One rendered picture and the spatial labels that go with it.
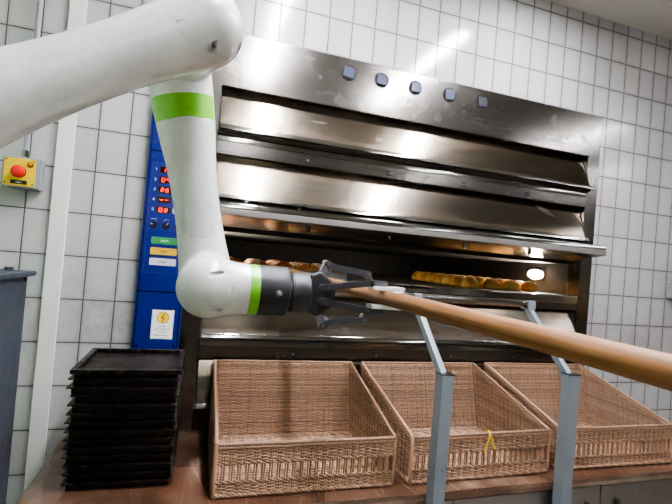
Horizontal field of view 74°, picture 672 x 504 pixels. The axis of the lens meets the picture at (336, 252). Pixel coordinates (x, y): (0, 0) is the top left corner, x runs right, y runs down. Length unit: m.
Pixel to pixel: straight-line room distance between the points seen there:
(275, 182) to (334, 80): 0.49
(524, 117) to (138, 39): 1.93
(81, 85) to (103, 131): 1.10
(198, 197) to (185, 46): 0.28
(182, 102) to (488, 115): 1.62
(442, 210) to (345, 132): 0.55
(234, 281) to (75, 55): 0.39
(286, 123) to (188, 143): 0.98
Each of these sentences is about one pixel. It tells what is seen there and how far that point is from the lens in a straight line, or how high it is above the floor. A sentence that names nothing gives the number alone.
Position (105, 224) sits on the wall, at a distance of 1.77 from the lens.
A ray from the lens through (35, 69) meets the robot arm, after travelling 0.71.
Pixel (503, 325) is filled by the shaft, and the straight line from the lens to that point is 0.59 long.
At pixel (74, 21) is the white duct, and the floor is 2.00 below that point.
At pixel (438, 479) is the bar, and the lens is 1.49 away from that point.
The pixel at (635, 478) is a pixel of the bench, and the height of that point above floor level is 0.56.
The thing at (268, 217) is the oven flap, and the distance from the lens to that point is 1.62.
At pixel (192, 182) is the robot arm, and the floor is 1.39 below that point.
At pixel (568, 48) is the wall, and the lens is 2.66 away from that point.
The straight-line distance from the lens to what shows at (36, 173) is 1.76.
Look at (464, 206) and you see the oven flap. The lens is 2.12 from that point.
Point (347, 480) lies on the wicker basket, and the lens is 1.49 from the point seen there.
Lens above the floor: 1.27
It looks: 1 degrees up
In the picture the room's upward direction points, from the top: 5 degrees clockwise
